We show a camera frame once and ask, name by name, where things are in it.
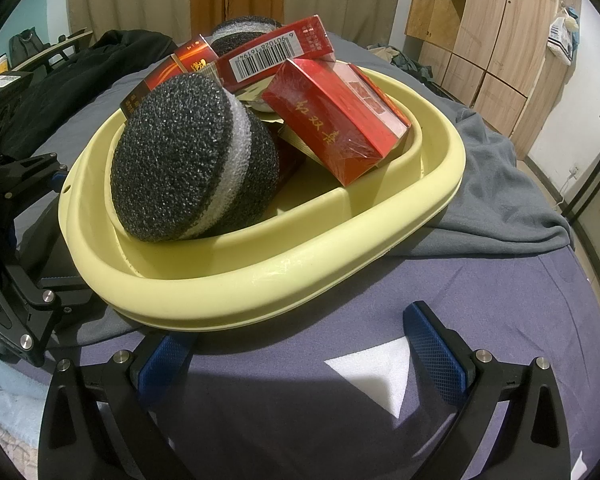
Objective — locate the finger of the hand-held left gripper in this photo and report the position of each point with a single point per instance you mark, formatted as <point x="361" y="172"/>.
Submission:
<point x="35" y="310"/>
<point x="40" y="172"/>

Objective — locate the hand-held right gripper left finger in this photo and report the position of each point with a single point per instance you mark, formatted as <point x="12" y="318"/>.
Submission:
<point x="162" y="360"/>

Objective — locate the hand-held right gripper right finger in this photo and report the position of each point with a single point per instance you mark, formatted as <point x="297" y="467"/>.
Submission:
<point x="432" y="350"/>

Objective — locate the pale yellow plastic basin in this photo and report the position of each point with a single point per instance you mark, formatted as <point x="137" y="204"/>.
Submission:
<point x="260" y="280"/>

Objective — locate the round black sponge white band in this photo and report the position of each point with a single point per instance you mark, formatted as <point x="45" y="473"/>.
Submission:
<point x="180" y="160"/>
<point x="245" y="35"/>

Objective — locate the dark red and gold box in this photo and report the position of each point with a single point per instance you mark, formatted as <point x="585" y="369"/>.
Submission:
<point x="190" y="60"/>

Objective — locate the red box with white side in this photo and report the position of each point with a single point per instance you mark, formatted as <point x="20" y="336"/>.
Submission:
<point x="320" y="110"/>

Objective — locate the long red box with barcode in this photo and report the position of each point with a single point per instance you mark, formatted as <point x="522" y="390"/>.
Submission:
<point x="300" y="40"/>

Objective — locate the purple bed sheet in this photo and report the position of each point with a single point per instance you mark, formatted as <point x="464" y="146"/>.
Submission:
<point x="505" y="310"/>

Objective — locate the fluffy pale cloth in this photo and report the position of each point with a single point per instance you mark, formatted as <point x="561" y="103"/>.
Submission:
<point x="10" y="390"/>

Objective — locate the black jacket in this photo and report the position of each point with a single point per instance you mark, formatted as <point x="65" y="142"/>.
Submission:
<point x="80" y="90"/>

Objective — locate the yellow tub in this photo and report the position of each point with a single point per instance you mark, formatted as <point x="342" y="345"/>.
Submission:
<point x="0" y="66"/>

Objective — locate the dark backpack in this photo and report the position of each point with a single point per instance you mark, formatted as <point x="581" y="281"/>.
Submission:
<point x="25" y="45"/>

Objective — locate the wooden board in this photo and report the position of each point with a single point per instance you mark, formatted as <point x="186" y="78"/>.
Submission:
<point x="65" y="44"/>

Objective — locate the patterned quilt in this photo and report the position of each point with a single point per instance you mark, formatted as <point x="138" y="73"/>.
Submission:
<point x="5" y="452"/>

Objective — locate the grey blanket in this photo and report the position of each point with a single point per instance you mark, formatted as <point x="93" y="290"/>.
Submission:
<point x="495" y="200"/>

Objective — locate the heap of dark clothes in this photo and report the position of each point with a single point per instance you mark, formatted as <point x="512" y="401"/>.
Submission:
<point x="405" y="62"/>

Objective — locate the wooden wardrobe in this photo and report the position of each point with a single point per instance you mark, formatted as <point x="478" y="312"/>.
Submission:
<point x="505" y="60"/>

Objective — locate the white striped hanging bag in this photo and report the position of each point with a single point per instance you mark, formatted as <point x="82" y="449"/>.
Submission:
<point x="560" y="37"/>

